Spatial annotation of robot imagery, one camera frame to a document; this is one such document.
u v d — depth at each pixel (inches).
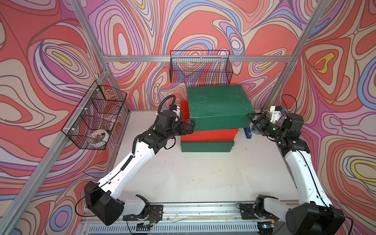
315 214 14.6
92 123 31.3
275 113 26.1
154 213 28.5
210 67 37.8
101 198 14.8
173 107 24.4
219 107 28.8
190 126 25.3
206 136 33.4
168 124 20.7
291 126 21.1
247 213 28.9
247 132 40.0
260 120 25.2
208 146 35.6
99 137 27.2
